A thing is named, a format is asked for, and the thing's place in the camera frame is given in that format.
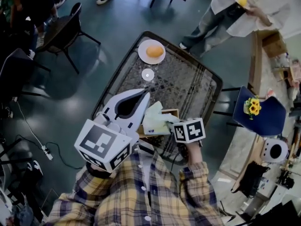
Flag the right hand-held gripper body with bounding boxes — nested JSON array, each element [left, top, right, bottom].
[[173, 118, 206, 144]]

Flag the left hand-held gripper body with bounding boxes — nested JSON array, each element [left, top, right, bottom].
[[74, 109, 140, 173]]

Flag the white tissue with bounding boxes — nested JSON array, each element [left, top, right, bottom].
[[142, 101, 181, 136]]

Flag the person's left forearm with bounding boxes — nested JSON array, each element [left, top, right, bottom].
[[75, 161, 123, 197]]

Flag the person's right forearm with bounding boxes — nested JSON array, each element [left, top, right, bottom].
[[178, 141, 212, 197]]

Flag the open cardboard box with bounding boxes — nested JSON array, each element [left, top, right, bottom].
[[262, 32, 288, 58]]

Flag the small white round lid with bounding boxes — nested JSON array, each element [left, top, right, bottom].
[[141, 68, 155, 81]]

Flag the dark glass-top table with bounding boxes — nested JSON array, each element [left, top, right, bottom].
[[91, 31, 223, 166]]

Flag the white power strip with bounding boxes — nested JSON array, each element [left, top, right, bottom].
[[41, 145, 54, 161]]

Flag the white plate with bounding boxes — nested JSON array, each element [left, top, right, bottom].
[[138, 39, 166, 65]]

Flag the person's yellow plaid shirt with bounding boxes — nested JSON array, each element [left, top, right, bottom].
[[46, 147, 225, 226]]

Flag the potted sunflowers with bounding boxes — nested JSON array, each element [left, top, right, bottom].
[[243, 95, 262, 120]]

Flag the golden bread bun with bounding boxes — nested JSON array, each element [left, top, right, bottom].
[[146, 45, 164, 58]]

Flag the black and white sneaker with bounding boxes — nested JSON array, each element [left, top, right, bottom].
[[27, 160, 44, 176]]

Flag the white round device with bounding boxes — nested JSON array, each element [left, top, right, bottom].
[[260, 137, 289, 162]]

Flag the black bag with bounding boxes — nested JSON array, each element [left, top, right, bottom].
[[231, 161, 271, 199]]

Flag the black round-back chair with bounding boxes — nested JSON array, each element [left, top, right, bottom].
[[36, 2, 101, 74]]

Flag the dark grey chair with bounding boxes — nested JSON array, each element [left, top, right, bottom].
[[0, 48, 51, 98]]

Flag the black cable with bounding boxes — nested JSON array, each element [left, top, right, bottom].
[[15, 135, 83, 170]]

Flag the white cable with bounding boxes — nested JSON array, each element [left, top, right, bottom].
[[15, 100, 45, 148]]

